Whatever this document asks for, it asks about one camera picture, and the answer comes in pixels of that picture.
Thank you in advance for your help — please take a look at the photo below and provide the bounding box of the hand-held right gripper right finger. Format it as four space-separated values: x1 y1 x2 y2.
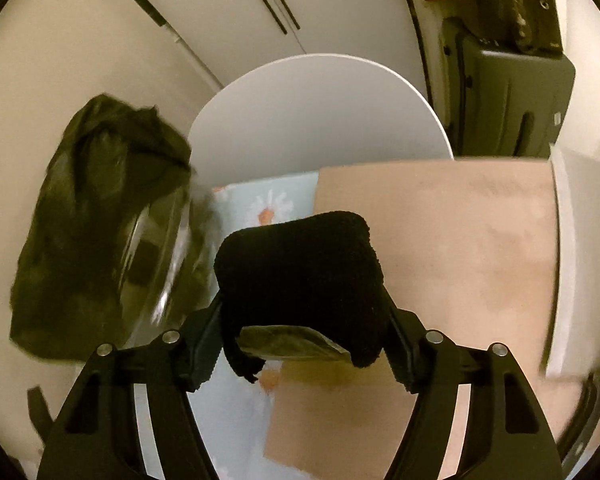
380 305 565 480

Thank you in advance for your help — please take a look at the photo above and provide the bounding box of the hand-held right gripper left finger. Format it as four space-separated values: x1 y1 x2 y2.
36 300 227 480

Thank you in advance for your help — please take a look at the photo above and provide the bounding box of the black cloth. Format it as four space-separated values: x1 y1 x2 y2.
214 211 386 384

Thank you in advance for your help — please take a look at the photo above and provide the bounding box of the clear bin with black bag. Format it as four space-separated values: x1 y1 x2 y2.
9 93 222 362

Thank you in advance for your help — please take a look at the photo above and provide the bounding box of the olive foil wrapper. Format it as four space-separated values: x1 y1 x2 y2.
237 325 352 362

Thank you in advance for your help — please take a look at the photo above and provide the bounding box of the brown cardboard sheet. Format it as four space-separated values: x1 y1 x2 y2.
264 157 583 480

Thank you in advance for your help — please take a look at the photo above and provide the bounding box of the white box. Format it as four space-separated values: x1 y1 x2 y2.
544 144 600 380

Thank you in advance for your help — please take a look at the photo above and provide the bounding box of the white round board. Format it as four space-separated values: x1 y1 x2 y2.
186 52 455 192

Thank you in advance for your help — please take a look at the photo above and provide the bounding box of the dark grey suitcase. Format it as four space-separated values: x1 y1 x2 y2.
442 30 577 159

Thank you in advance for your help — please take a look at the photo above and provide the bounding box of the black bag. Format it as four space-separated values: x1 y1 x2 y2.
459 0 564 57

